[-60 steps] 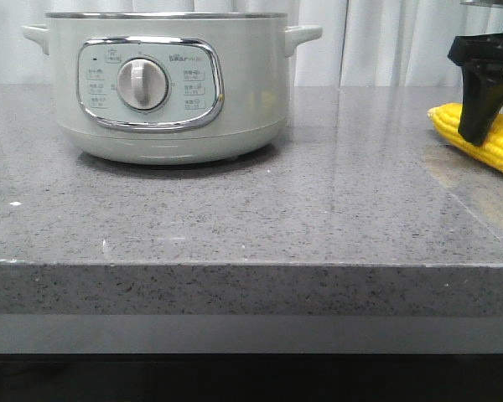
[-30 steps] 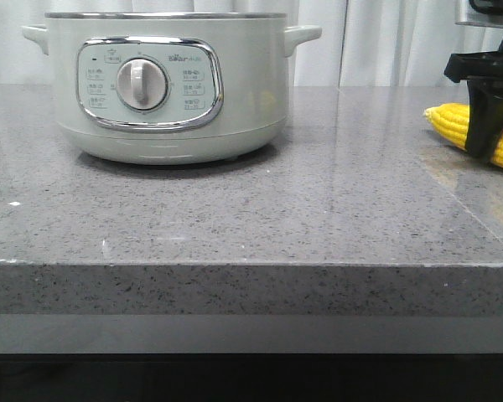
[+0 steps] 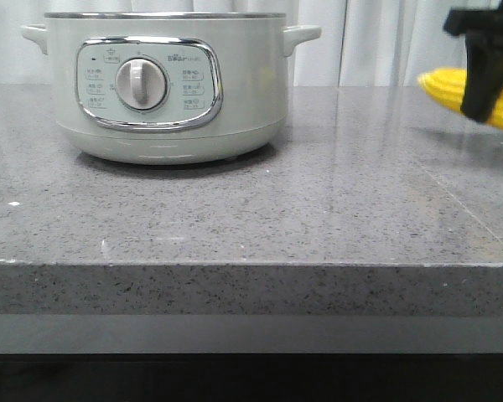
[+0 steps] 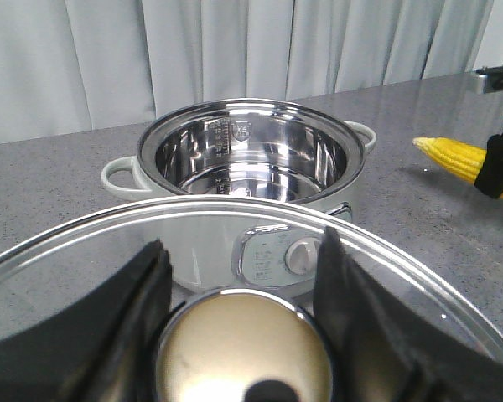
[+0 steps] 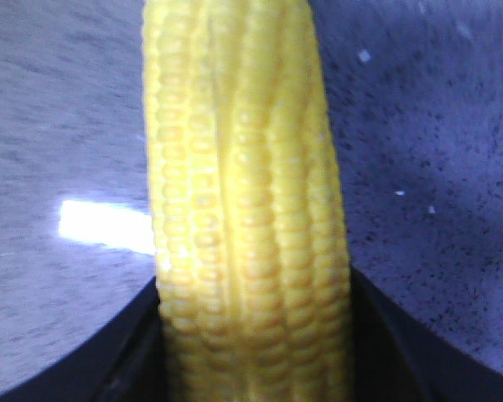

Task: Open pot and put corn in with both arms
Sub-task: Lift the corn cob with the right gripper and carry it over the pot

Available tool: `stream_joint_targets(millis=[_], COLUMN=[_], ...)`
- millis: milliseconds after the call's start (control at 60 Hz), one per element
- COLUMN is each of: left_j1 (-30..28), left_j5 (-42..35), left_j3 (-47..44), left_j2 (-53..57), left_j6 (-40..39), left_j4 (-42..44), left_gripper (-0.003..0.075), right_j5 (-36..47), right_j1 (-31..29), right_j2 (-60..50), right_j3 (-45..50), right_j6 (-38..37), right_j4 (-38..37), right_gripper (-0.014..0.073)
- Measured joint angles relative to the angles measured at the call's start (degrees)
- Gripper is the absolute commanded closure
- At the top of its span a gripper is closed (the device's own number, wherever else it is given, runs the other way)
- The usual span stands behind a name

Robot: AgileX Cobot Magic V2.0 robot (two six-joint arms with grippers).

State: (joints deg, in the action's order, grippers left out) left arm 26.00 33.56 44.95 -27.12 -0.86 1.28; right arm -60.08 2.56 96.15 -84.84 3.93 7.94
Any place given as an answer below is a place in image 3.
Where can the yellow corn cob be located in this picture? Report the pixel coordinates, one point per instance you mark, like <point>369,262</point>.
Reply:
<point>446,86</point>

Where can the pale green electric cooking pot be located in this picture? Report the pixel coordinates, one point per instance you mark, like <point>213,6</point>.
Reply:
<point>161,88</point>

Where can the white curtain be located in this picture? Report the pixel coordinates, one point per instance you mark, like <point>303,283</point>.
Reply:
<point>363,43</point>

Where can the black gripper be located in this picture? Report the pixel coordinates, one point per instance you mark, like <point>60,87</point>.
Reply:
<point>482,29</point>

